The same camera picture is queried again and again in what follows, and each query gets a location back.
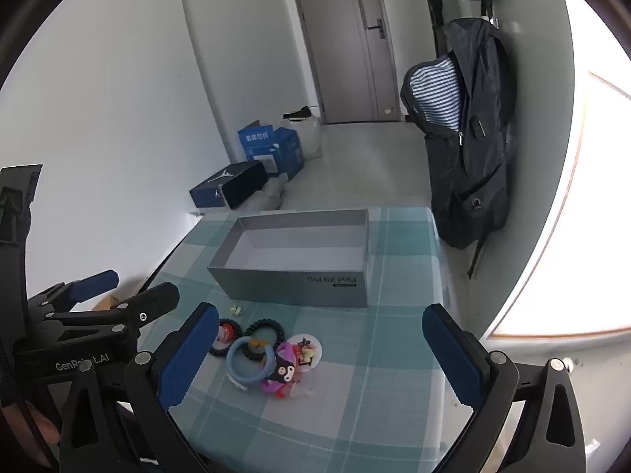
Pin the person's left hand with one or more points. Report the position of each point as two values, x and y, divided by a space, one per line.
34 426

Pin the white panel with wooden edge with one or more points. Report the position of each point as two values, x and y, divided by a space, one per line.
591 256

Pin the small yellow hair clip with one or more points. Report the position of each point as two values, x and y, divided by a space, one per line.
308 354
236 309

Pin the white round badge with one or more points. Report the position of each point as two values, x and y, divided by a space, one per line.
316 346

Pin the brown cardboard piece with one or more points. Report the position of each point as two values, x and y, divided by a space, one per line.
109 301

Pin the red hair clip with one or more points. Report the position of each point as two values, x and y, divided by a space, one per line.
226 331

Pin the low blue cardboard box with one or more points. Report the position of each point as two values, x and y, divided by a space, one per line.
288 152

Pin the brown door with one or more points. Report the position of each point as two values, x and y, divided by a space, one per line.
340 49

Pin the grey cardboard box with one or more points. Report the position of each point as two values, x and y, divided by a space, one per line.
281 286

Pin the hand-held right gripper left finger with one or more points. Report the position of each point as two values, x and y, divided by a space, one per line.
190 354

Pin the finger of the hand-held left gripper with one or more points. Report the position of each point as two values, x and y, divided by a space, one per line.
153 299
93 284

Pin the grey cloth bundle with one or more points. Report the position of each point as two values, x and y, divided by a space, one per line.
268 194

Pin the dark blue shoe box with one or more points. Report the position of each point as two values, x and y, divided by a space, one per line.
217 189

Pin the black backpack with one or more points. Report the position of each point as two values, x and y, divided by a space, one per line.
473 167

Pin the white plastic bag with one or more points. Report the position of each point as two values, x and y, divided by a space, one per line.
313 133

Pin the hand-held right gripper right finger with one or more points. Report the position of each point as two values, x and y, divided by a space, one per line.
453 354

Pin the teal checked tablecloth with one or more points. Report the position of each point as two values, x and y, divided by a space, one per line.
369 379

